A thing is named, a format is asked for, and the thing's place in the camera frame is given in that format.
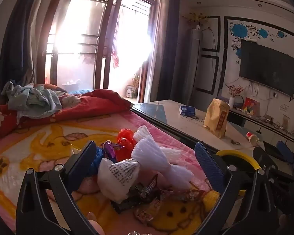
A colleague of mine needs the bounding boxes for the dark snack wrapper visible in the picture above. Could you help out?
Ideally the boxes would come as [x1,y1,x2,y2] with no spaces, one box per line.
[111,175,162,213]

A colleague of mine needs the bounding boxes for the brown red snack wrapper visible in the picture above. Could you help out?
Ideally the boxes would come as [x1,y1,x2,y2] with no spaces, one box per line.
[162,187,209,202]

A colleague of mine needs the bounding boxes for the blue cloth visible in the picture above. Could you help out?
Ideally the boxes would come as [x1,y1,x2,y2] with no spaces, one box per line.
[69,88,92,95]

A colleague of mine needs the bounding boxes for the brown cushion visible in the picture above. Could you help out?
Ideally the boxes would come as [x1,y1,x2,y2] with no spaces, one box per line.
[34,83,67,94]

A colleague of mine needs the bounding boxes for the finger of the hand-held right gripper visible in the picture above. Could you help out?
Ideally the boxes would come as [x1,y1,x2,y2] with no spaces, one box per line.
[277,141,294,163]
[252,146,272,169]

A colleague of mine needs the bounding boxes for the white foam net sleeve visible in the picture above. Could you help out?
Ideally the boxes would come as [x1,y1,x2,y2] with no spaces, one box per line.
[131,125,194,189]

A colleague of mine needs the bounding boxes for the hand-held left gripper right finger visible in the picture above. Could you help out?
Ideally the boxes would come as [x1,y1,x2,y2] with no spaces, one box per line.
[194,141,280,235]

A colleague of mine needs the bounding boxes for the red flowers in white vase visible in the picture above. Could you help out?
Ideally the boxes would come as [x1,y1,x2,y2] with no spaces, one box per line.
[227,84,245,109]

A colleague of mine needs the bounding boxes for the white printed plastic bag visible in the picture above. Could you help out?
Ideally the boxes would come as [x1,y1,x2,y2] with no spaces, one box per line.
[97,157,141,203]

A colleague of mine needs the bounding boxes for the yellow round bin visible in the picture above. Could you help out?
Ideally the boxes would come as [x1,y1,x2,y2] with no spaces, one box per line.
[215,149,261,197]

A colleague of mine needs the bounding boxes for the red quilt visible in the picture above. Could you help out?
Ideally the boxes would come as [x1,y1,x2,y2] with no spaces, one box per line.
[0,88,134,137]

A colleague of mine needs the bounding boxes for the metal buckets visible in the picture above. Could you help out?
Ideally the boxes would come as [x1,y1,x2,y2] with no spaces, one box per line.
[126,84,138,98]

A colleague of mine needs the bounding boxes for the dark curtain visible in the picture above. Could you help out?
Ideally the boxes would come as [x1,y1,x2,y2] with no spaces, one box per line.
[157,0,180,101]
[0,0,52,86]

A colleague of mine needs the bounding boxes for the balcony potted plant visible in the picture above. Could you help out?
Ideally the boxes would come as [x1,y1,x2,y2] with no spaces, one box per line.
[132,73,141,97]

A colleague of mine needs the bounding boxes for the purple snack wrapper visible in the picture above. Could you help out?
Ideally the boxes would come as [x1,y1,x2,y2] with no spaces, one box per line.
[104,141,125,163]

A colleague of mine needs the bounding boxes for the brown sliding door frame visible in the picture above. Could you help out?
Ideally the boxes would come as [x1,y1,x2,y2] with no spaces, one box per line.
[37,0,162,99]

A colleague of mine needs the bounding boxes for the light blue clothes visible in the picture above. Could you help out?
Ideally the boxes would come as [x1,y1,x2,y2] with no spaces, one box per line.
[1,81,63,121]

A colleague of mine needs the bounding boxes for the red picture box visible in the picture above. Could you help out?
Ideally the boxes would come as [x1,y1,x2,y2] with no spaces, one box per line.
[242,97,260,115]

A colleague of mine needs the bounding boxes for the pinkish snack wrapper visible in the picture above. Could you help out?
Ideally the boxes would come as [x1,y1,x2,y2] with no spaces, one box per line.
[133,197,162,223]

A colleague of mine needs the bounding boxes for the blue packet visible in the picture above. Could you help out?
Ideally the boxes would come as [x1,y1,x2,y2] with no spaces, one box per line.
[179,105,196,117]

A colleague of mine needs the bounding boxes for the pink cartoon printed blanket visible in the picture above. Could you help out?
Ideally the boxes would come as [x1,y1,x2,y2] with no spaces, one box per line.
[0,110,221,235]

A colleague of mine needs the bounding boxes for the black wall television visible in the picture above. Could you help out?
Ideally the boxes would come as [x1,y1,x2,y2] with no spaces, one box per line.
[239,39,294,97]

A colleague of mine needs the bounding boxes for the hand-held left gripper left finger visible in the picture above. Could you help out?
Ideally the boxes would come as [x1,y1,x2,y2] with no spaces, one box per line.
[16,141,100,235]

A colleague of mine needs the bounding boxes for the round black framed ornament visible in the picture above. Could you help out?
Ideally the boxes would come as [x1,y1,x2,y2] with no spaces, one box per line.
[234,95,244,110]

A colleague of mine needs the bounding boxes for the white television cabinet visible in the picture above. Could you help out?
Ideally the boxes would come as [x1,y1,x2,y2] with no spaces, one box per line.
[225,108,294,150]

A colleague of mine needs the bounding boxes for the blue plastic wrapper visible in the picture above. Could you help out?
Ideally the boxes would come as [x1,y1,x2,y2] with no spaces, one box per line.
[91,147,106,175]

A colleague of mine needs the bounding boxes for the yellow artificial flowers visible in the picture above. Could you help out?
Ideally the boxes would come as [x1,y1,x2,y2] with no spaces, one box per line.
[182,12,210,26]

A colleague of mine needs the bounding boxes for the glass top coffee table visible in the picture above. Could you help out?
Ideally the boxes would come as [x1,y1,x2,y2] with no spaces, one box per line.
[132,99,262,157]

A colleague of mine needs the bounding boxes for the red paper cup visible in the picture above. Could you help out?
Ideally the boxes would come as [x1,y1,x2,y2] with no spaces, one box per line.
[246,132,260,145]

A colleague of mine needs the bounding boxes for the grey standing air conditioner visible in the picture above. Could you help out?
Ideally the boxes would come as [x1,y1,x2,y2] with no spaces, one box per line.
[170,28,201,101]

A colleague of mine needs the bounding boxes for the tan paper bag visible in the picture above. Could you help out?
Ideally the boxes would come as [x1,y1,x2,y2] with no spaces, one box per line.
[203,98,231,139]

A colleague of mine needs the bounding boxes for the orange red plastic wrapper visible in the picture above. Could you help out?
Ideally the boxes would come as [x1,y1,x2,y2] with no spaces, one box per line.
[116,128,137,162]

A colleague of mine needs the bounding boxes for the blue flower wall decal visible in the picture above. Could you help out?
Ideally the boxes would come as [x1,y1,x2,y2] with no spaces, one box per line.
[229,21,294,102]

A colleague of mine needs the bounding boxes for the person's right hand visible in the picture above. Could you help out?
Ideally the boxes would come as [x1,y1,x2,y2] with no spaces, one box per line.
[279,214,289,233]

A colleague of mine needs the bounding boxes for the red hanging clothes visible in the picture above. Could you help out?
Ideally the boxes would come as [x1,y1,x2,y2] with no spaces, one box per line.
[111,49,120,69]

